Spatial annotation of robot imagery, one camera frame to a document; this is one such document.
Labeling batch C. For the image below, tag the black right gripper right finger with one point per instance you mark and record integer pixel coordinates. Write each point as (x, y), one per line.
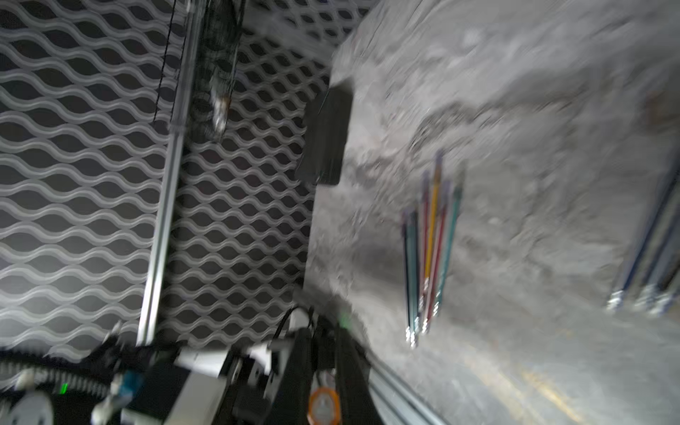
(356, 403)

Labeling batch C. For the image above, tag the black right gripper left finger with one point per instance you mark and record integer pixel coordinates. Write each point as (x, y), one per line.
(290, 404)

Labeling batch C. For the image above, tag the dark blue pencil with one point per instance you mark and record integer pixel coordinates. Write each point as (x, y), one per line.
(630, 267)

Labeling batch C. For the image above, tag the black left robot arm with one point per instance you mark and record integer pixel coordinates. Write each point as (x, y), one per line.
(161, 384)

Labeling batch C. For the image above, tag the black plastic case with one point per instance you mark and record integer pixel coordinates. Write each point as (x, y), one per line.
(327, 120)

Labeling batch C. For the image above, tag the black wire basket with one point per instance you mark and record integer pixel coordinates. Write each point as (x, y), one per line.
(206, 72)

